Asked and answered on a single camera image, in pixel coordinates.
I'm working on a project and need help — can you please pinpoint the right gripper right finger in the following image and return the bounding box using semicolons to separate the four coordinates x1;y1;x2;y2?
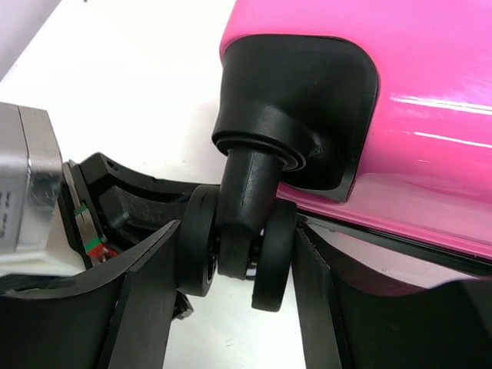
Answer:
293;225;491;368

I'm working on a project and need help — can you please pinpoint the pink hard-shell suitcase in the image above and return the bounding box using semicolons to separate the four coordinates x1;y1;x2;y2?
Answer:
176;1;491;311

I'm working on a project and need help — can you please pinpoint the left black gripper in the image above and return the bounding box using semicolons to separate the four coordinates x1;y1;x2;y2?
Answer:
62;152;199;267

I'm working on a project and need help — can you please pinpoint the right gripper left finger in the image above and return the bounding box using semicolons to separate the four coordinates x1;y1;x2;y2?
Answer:
1;221;180;368

